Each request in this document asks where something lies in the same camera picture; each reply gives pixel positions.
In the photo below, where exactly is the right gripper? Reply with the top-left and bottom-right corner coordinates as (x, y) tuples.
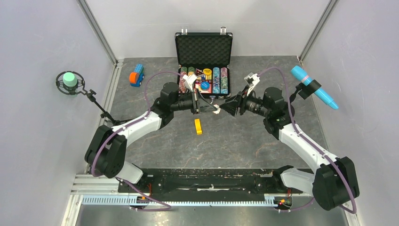
(220, 85), (271, 118)

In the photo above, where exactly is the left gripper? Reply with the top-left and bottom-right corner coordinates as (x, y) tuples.
(171, 89), (217, 115)

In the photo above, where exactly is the black poker chip case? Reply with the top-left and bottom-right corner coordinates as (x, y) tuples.
(175, 26), (233, 99)

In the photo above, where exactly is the red 100 poker chip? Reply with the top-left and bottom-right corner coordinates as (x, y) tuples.
(213, 105), (221, 114)

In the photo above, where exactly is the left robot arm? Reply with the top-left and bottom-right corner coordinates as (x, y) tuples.
(84, 82), (219, 192)

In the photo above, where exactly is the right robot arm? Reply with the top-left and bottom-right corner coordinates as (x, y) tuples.
(220, 87), (360, 213)

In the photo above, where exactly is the yellow arch block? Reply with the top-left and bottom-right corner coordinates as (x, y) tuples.
(194, 119), (203, 135)

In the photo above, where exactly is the blue small blind button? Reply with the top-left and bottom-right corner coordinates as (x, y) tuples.
(200, 81), (210, 91)

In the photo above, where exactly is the yellow dealer button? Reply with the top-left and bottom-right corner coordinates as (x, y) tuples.
(203, 68), (212, 76)

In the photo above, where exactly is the blue orange toy car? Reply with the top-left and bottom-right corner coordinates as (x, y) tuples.
(129, 64), (144, 87)

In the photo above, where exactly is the blue microphone on stand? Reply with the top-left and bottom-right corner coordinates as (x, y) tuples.
(289, 66), (339, 110)

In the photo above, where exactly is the green microphone on stand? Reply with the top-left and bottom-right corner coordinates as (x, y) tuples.
(55, 71), (132, 126)

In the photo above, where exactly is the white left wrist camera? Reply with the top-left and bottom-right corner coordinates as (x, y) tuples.
(182, 74), (197, 92)

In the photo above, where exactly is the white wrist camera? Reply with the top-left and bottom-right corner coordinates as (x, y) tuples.
(244, 73), (260, 96)
(182, 74), (197, 92)

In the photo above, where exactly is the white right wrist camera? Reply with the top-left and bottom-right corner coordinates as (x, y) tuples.
(244, 73), (260, 96)

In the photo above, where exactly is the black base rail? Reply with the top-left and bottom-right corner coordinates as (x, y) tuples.
(135, 168), (301, 202)

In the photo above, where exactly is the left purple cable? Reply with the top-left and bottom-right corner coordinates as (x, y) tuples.
(91, 71), (184, 212)

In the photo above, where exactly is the purple cable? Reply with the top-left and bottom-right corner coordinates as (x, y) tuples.
(91, 71), (184, 212)
(257, 66), (358, 215)

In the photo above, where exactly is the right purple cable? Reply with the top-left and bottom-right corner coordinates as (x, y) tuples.
(257, 66), (358, 215)

